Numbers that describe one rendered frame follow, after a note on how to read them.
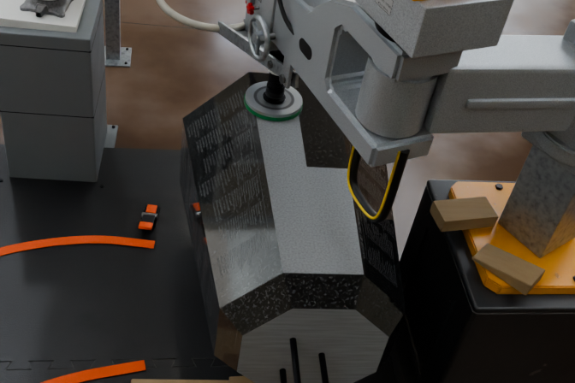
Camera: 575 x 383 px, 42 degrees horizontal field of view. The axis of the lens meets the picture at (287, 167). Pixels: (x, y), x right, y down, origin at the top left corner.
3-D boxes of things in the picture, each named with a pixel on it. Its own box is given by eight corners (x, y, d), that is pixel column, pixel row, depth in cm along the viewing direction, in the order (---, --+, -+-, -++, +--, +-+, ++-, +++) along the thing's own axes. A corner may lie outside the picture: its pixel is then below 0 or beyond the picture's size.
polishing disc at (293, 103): (311, 113, 271) (311, 110, 270) (257, 121, 263) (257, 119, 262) (288, 80, 285) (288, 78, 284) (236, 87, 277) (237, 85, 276)
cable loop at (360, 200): (386, 233, 221) (411, 152, 200) (376, 236, 219) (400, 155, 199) (349, 183, 236) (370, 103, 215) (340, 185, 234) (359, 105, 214)
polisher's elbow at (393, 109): (409, 97, 214) (426, 39, 201) (431, 139, 200) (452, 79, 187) (346, 98, 210) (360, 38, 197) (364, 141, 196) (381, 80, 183)
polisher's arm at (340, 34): (421, 185, 214) (471, 39, 183) (352, 201, 205) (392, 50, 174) (310, 50, 262) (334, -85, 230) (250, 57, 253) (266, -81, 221)
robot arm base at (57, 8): (15, 14, 299) (14, 2, 296) (32, -10, 316) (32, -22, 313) (61, 22, 301) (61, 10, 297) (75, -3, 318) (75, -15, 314)
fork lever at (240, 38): (337, 81, 247) (338, 67, 245) (285, 90, 240) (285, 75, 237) (254, 28, 303) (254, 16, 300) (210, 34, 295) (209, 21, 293)
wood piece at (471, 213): (480, 206, 258) (485, 196, 255) (493, 226, 251) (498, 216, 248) (429, 211, 252) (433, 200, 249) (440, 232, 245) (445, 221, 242)
